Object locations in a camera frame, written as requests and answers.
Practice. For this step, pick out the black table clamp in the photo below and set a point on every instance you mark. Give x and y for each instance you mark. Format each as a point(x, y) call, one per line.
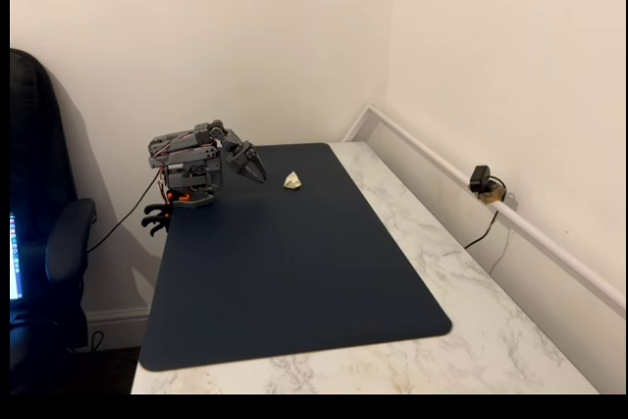
point(154, 225)
point(157, 209)

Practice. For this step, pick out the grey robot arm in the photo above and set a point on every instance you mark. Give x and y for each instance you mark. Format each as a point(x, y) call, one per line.
point(189, 159)

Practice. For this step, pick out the black webcam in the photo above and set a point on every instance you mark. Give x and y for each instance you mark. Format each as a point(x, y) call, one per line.
point(478, 177)

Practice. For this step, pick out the white baseboard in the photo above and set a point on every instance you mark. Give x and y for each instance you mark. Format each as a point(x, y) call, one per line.
point(118, 323)

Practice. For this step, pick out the tan webcam mount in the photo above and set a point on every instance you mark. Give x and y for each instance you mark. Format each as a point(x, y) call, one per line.
point(493, 195)

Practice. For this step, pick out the white plastic object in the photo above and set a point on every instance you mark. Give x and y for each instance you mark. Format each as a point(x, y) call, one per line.
point(293, 181)

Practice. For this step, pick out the white wall rail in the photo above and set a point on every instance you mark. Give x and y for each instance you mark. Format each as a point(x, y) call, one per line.
point(539, 237)

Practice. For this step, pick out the black office chair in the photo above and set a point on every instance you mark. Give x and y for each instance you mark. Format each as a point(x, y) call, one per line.
point(39, 169)

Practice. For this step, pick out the laptop with lit screen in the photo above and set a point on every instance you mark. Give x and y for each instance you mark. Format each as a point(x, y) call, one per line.
point(15, 262)

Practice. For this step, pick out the dark blue desk mat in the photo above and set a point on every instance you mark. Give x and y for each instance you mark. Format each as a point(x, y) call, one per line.
point(294, 267)

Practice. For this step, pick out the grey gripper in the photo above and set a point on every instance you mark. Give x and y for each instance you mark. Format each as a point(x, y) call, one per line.
point(243, 160)

